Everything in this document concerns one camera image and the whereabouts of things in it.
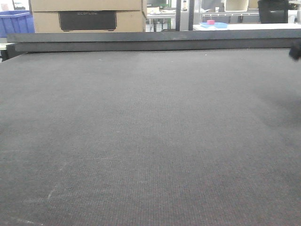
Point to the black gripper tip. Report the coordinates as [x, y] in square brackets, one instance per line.
[295, 50]

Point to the pink block on tray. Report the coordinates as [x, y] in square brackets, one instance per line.
[210, 22]

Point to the black conveyor belt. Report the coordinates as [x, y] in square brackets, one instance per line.
[164, 138]

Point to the black office chair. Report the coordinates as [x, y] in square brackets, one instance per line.
[273, 11]

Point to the beige box on shelf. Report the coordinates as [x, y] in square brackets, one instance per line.
[236, 5]

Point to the light blue tray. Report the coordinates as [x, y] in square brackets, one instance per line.
[216, 25]

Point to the white background table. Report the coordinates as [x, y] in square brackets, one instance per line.
[197, 27]

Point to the cardboard box with black print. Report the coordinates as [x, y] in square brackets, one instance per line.
[75, 16]

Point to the blue plastic crate background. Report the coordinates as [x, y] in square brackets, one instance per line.
[16, 21]

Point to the dark conveyor side rail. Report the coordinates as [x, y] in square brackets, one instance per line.
[154, 41]

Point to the white wire shelf rack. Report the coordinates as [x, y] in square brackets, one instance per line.
[240, 15]

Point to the black vertical post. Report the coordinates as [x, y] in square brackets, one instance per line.
[178, 15]

